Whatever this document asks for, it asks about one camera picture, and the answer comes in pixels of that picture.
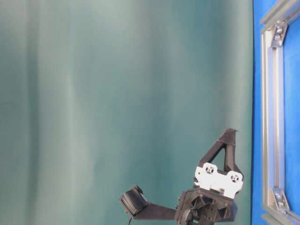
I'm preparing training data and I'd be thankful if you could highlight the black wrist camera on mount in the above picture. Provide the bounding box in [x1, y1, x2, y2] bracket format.
[120, 186, 176, 220]

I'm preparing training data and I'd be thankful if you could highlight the blue backdrop panel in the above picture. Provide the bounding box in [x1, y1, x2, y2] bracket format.
[251, 0, 300, 225]

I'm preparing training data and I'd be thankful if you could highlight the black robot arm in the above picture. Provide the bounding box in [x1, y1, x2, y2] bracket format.
[174, 128, 243, 225]

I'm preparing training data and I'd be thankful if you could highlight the aluminium extrusion frame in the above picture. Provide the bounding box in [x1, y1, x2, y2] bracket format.
[260, 0, 300, 225]

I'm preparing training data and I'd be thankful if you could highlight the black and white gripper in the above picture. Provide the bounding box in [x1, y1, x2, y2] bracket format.
[175, 128, 243, 222]

